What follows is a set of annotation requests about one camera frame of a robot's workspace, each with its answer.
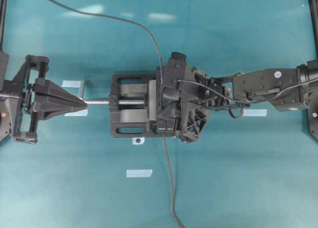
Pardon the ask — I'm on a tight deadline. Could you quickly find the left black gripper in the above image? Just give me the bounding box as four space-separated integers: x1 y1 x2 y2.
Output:
9 55 87 144

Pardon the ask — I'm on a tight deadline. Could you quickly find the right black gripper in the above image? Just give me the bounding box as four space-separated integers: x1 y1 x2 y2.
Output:
157 67 233 143

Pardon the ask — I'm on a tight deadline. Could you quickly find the black USB cable with plug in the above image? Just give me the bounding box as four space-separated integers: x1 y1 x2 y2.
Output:
6 0 165 89

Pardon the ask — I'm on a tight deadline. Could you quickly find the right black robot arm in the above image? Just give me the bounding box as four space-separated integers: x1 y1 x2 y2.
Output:
157 58 318 143

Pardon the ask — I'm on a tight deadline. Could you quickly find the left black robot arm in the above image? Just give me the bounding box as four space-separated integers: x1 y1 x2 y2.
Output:
0 52 87 144

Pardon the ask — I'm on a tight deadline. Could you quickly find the black multiport USB hub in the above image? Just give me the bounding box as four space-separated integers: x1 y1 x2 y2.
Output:
156 67 179 133

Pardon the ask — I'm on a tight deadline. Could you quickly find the blue tape strip left upper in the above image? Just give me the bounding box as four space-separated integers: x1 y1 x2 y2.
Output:
62 80 81 88

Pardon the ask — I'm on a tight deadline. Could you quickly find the blue tape strip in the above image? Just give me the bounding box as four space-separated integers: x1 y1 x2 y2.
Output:
62 80 81 88
126 169 153 178
65 109 88 117
243 109 267 117

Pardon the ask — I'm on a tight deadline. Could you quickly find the blue tape strip left lower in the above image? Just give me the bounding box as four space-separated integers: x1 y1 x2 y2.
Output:
65 109 88 117

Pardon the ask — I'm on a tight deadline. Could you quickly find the white sticker with black dot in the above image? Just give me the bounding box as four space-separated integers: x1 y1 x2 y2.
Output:
132 137 145 145

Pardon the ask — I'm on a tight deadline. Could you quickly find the black bench vise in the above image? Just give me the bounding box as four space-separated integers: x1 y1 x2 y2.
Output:
110 73 184 139

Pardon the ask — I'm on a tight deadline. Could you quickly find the steel vise lead screw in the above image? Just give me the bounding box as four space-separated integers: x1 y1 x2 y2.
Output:
84 98 145 105

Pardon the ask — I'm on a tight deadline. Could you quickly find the blue tape strip right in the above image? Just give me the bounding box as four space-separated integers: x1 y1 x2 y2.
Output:
243 109 267 117

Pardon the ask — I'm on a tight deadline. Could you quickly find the blue tape strip bottom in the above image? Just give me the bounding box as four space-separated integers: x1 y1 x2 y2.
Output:
126 169 153 178

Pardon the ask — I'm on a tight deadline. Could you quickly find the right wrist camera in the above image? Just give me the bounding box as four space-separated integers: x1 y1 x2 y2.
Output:
162 52 191 101

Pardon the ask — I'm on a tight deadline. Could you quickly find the grey hub power cable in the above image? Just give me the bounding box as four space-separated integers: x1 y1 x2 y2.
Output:
162 133 186 228

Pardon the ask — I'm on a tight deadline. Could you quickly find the black frame post left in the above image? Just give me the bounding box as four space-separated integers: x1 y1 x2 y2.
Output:
0 0 7 51

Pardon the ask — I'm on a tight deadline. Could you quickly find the black frame post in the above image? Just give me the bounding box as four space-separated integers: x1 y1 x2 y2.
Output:
0 0 7 51
308 0 318 59

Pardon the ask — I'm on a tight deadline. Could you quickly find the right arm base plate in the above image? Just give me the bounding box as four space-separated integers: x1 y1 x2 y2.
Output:
307 92 318 140

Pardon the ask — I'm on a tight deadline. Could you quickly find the black frame post right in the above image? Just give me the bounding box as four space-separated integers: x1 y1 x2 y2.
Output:
308 0 318 59

